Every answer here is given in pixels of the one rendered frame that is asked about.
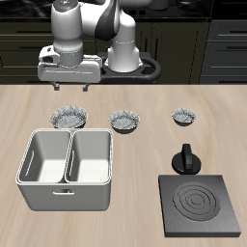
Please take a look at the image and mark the white two-bin basket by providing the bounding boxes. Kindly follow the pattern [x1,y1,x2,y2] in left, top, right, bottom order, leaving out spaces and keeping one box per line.
[14,127,114,212]

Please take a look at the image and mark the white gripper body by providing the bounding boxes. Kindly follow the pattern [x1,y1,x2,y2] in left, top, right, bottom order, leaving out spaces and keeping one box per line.
[37,54,103,84]

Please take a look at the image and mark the dark grey stove plate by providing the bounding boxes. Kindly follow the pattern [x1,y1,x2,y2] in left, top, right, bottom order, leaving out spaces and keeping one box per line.
[157,174,242,238]

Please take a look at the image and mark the medium grey fluted bowl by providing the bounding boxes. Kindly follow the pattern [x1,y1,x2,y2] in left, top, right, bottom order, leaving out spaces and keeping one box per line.
[108,109,141,135]

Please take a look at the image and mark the flat black base plate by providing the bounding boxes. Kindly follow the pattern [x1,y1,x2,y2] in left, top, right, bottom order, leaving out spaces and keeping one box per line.
[96,51,162,81]

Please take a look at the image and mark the large grey fluted bowl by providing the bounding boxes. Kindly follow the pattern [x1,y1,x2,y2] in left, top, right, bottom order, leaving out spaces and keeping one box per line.
[48,104,89,130]

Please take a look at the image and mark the dark kitchen cupboards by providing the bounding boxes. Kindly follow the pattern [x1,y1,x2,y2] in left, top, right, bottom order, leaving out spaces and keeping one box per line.
[0,0,247,86]

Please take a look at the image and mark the small grey fluted bowl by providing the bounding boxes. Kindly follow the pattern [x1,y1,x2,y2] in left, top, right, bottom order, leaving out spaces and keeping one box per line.
[171,107,197,127]

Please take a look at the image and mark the round black knob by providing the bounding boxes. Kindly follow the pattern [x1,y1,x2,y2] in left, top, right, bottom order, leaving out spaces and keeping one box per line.
[171,143,203,176]

